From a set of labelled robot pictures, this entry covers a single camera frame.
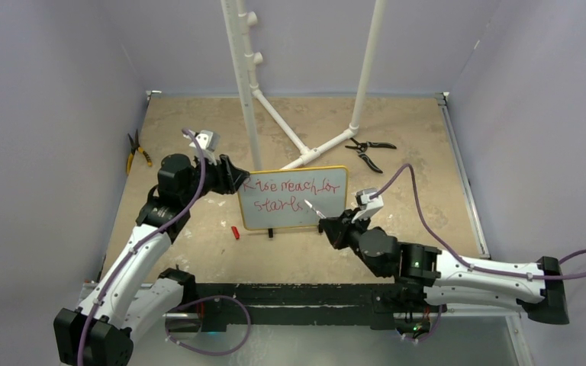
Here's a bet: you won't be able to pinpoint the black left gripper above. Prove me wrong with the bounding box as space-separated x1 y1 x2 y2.
181 150 247 205

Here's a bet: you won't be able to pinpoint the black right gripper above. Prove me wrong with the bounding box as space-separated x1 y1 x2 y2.
320 207 371 258

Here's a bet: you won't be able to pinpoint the white red whiteboard marker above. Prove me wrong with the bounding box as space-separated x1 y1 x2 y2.
304 199 326 219

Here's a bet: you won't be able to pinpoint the yellow framed whiteboard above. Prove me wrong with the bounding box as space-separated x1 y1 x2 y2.
237 165 349 230

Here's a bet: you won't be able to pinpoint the red marker cap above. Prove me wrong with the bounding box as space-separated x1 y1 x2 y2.
231 226 240 240

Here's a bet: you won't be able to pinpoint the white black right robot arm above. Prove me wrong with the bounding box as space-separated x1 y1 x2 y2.
318 210 569 325

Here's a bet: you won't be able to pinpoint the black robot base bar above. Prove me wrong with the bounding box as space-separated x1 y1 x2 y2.
163 266 448 335

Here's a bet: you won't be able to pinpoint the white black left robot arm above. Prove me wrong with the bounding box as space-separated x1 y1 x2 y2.
53 154 250 365

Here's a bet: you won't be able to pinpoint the metal whiteboard stand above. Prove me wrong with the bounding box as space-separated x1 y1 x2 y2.
267 225 324 239

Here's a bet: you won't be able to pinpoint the yellow black needle-nose pliers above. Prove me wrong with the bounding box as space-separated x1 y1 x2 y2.
125 129 153 175

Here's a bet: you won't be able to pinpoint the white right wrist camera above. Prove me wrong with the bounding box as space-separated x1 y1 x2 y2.
351 188 384 223

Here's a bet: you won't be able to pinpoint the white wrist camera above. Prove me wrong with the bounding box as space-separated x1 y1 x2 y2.
189 130 221 165
351 188 384 223

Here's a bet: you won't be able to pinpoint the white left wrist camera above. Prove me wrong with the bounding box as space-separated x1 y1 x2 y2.
189 130 221 165

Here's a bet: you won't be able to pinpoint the black grey wire stripper pliers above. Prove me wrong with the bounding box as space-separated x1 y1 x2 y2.
344 138 398 175

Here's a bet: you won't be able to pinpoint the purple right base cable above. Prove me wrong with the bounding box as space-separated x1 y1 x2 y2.
399 303 448 345

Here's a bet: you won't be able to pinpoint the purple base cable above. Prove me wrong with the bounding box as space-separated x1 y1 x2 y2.
399 303 448 345
164 295 252 358

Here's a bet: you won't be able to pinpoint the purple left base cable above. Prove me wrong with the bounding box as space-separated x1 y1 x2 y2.
164 295 252 358

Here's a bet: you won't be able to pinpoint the white PVC pipe frame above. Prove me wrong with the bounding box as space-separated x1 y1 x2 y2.
221 1 388 169

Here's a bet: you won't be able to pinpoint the right metal corner bracket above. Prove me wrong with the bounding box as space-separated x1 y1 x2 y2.
434 91 449 106

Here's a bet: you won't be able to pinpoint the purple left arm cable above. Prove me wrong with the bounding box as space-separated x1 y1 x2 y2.
76 128 208 366

